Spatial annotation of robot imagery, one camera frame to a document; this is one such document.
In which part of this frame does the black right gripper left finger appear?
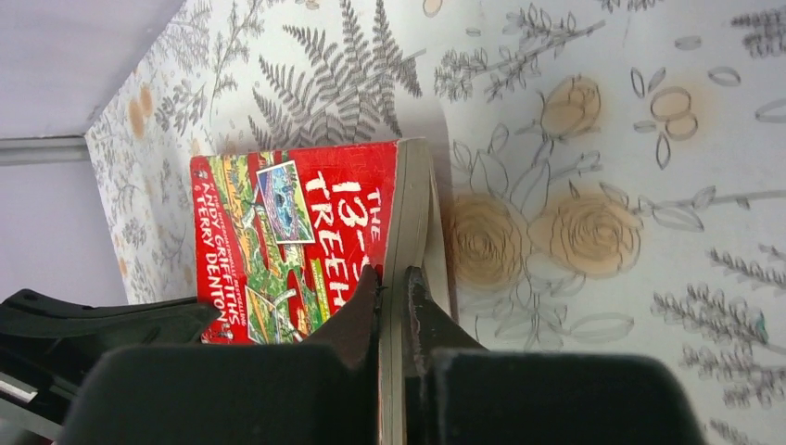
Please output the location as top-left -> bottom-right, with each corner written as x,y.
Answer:
58,266 -> 380,444

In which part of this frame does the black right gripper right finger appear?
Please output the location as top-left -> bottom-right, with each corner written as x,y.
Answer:
403,267 -> 704,444

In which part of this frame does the red treehouse paperback book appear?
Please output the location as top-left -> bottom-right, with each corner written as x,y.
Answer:
189,138 -> 452,444

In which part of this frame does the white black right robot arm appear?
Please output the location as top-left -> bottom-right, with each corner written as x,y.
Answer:
1,267 -> 704,444

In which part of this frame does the floral patterned table mat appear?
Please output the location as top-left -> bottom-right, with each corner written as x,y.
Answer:
86,1 -> 785,444

